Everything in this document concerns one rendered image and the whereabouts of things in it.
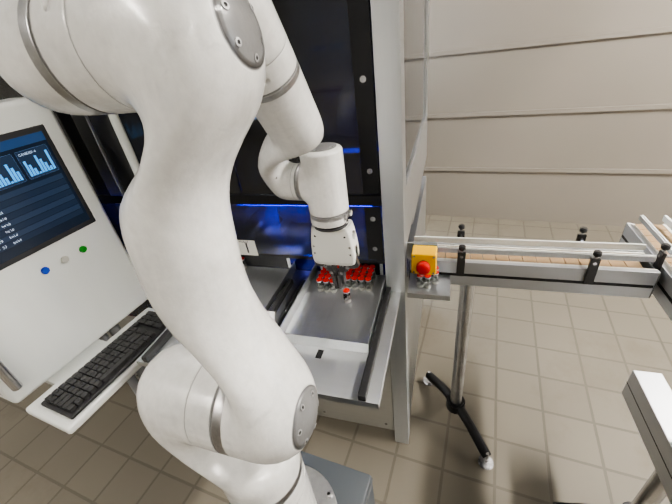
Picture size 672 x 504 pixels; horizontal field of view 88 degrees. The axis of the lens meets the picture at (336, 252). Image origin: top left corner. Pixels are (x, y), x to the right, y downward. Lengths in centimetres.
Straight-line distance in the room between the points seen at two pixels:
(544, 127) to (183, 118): 306
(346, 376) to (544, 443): 120
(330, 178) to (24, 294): 97
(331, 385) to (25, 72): 78
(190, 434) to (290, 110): 42
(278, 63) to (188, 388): 40
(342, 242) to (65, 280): 93
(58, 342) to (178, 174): 116
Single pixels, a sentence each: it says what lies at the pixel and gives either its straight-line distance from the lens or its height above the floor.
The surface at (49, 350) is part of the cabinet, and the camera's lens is 141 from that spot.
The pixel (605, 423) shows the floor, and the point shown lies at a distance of 209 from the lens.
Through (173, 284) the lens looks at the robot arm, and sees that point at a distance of 35.
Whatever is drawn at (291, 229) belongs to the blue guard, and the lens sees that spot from 110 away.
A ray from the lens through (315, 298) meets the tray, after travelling 114.
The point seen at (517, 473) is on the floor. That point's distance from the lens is 184.
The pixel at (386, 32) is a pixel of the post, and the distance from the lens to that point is 88.
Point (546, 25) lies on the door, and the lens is 311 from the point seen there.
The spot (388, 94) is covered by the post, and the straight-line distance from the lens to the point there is 89.
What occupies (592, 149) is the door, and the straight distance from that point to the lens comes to 332.
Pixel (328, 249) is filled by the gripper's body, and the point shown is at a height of 120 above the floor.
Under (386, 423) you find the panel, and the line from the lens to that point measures 171.
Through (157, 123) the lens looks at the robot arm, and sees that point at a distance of 28.
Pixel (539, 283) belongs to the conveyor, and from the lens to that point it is 125.
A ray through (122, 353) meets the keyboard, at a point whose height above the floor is 83.
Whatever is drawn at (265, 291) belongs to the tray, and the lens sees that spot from 122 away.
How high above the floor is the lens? 160
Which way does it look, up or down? 32 degrees down
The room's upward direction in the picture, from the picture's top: 8 degrees counter-clockwise
